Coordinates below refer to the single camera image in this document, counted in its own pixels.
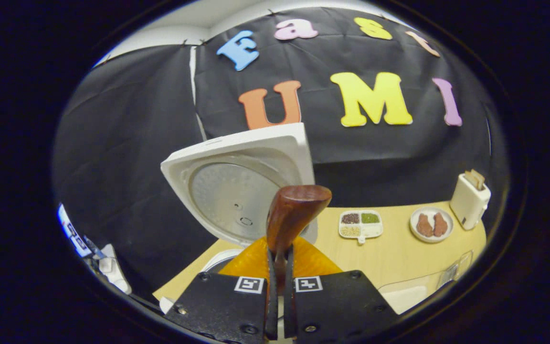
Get white rice cooker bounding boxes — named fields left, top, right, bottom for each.
left=159, top=122, right=319, bottom=314

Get clear rice container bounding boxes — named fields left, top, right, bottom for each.
left=378, top=272, right=452, bottom=315

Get brown wooden spoon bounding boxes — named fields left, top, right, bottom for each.
left=265, top=185, right=333, bottom=292

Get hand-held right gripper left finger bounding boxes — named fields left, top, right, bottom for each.
left=163, top=236, right=279, bottom=344

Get white toaster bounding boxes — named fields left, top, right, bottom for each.
left=449, top=173, right=491, bottom=231

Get round white plate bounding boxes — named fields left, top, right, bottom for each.
left=409, top=206, right=454, bottom=244

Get white and blue packaging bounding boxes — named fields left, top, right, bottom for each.
left=58, top=203, right=133, bottom=295

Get white divided grain dish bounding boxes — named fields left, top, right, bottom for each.
left=338, top=210, right=383, bottom=245

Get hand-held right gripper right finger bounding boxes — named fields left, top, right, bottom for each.
left=283, top=236, right=399, bottom=344

